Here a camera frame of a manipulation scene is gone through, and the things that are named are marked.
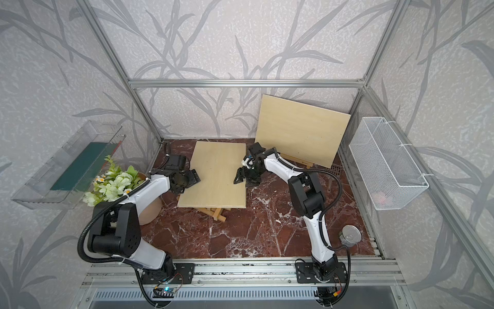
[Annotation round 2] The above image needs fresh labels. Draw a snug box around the wooden easel frame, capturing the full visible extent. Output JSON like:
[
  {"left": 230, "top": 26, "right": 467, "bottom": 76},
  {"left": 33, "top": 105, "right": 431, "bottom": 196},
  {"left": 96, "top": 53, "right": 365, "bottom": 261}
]
[
  {"left": 281, "top": 154, "right": 314, "bottom": 169},
  {"left": 195, "top": 207, "right": 231, "bottom": 222}
]

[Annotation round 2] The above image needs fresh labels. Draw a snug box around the light plywood board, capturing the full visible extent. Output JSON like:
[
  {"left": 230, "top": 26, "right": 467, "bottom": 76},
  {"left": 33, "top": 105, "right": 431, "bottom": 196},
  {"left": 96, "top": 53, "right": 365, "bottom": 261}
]
[
  {"left": 178, "top": 141, "right": 246, "bottom": 209},
  {"left": 255, "top": 95, "right": 351, "bottom": 167}
]

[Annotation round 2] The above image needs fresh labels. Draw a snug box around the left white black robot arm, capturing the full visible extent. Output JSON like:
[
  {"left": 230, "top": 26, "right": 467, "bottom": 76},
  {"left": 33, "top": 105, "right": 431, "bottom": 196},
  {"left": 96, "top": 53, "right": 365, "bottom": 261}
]
[{"left": 77, "top": 154, "right": 200, "bottom": 278}]

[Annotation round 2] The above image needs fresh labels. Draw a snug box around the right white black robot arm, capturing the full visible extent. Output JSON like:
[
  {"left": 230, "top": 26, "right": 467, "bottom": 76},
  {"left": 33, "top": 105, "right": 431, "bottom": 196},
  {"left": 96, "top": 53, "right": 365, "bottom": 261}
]
[{"left": 234, "top": 142, "right": 343, "bottom": 281}]

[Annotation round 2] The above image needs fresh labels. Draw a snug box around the artificial flower bouquet in pot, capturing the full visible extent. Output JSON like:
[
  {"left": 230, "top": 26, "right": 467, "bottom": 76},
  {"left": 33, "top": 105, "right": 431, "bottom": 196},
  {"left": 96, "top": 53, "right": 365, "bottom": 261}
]
[{"left": 82, "top": 156, "right": 171, "bottom": 225}]

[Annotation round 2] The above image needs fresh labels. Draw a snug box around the brown plastic grid piece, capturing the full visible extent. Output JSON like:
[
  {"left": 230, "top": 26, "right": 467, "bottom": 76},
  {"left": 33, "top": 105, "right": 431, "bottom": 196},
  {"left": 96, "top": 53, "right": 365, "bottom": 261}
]
[{"left": 326, "top": 164, "right": 344, "bottom": 178}]

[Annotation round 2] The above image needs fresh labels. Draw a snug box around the round metal tin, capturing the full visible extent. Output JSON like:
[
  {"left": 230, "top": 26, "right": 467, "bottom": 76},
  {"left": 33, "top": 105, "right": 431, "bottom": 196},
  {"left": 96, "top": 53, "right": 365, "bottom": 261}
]
[{"left": 338, "top": 225, "right": 362, "bottom": 248}]

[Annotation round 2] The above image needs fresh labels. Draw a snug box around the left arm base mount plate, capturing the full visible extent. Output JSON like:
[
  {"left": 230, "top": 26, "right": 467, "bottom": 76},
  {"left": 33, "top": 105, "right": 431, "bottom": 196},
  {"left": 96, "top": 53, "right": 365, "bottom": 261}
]
[{"left": 141, "top": 263, "right": 196, "bottom": 285}]

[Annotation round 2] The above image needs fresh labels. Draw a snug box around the clear plastic wall tray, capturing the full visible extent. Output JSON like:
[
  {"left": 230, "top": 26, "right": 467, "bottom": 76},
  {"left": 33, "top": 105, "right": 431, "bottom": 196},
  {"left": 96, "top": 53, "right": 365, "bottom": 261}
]
[{"left": 12, "top": 121, "right": 126, "bottom": 210}]

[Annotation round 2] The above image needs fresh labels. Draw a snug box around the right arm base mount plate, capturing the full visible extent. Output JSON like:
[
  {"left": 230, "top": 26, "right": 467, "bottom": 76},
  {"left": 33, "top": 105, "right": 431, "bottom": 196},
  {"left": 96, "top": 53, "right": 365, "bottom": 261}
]
[{"left": 295, "top": 256, "right": 349, "bottom": 284}]

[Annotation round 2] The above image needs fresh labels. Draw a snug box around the white wire mesh basket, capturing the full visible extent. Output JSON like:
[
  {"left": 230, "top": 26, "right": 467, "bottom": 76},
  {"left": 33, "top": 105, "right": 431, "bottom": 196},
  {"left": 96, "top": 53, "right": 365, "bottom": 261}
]
[{"left": 349, "top": 117, "right": 429, "bottom": 211}]

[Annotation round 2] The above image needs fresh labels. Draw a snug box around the aluminium front rail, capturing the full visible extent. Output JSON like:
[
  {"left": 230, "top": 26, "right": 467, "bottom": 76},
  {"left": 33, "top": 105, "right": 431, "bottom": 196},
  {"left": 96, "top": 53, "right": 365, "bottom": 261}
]
[{"left": 81, "top": 256, "right": 406, "bottom": 288}]

